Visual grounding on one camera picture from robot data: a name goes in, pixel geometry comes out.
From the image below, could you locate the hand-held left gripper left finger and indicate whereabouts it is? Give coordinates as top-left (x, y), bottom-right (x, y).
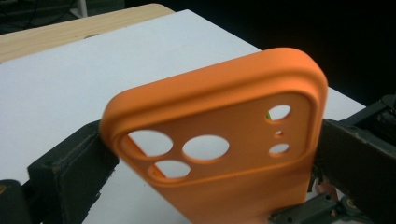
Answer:
top-left (27, 119), bottom-right (120, 224)

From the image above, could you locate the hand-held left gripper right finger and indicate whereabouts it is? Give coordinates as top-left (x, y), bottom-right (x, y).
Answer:
top-left (314, 118), bottom-right (396, 224)

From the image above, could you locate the orange phone case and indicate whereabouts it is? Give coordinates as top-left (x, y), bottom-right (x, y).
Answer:
top-left (99, 47), bottom-right (330, 224)

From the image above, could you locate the white metal desk frame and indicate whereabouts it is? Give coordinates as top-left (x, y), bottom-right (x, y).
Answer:
top-left (69, 0), bottom-right (89, 19)

